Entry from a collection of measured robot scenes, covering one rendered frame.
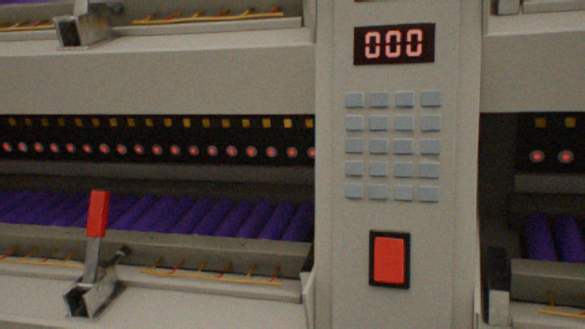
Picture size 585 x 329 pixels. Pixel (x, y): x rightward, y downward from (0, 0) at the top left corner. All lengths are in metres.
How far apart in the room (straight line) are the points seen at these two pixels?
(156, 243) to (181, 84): 0.15
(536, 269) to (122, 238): 0.32
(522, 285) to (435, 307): 0.09
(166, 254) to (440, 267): 0.23
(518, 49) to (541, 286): 0.16
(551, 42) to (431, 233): 0.12
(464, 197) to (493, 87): 0.06
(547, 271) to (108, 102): 0.32
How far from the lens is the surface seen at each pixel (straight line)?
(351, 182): 0.33
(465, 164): 0.33
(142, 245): 0.47
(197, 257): 0.45
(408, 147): 0.32
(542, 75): 0.34
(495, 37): 0.33
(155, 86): 0.39
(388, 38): 0.33
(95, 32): 0.44
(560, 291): 0.41
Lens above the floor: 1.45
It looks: 5 degrees down
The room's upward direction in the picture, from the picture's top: straight up
